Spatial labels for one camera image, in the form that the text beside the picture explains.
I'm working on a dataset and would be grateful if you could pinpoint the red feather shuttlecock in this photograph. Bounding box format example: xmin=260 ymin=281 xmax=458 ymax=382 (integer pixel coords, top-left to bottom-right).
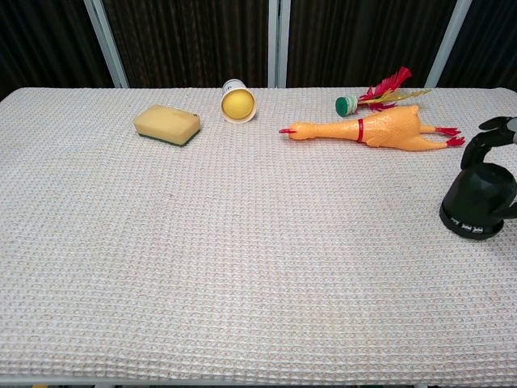
xmin=334 ymin=66 xmax=432 ymax=118

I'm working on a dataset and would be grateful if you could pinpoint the beige woven tablecloth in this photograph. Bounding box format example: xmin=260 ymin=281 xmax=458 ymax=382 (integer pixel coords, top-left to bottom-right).
xmin=0 ymin=86 xmax=517 ymax=383

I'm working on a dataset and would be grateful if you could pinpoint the black upturned bowl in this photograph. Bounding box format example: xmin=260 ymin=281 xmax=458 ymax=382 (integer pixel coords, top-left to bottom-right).
xmin=439 ymin=161 xmax=517 ymax=242

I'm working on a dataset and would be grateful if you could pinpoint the yellow green sponge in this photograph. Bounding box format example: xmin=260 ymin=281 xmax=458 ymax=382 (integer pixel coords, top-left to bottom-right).
xmin=132 ymin=103 xmax=202 ymax=147

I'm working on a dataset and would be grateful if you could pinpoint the dark brown partition panel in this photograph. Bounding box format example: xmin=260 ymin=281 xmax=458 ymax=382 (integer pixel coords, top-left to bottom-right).
xmin=287 ymin=0 xmax=460 ymax=89
xmin=438 ymin=0 xmax=517 ymax=92
xmin=0 ymin=0 xmax=116 ymax=100
xmin=100 ymin=0 xmax=271 ymax=89

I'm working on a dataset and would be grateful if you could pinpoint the white table frame rail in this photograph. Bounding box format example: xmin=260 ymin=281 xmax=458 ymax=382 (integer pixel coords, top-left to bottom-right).
xmin=0 ymin=375 xmax=517 ymax=388

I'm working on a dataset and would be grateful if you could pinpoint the white metal frame post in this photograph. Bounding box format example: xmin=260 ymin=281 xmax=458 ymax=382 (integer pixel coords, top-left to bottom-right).
xmin=424 ymin=0 xmax=473 ymax=89
xmin=83 ymin=0 xmax=129 ymax=89
xmin=267 ymin=0 xmax=280 ymax=89
xmin=278 ymin=0 xmax=292 ymax=89

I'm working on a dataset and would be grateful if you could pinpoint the yellow rubber chicken toy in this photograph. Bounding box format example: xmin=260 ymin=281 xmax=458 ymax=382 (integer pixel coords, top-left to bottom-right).
xmin=278 ymin=104 xmax=466 ymax=153

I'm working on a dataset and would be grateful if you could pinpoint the white paper cup yellow inside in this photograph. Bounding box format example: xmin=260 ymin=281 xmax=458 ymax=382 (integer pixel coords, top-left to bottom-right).
xmin=220 ymin=78 xmax=259 ymax=124

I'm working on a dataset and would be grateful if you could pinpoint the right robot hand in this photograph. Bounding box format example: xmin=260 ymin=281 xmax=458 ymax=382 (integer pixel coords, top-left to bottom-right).
xmin=460 ymin=116 xmax=517 ymax=221

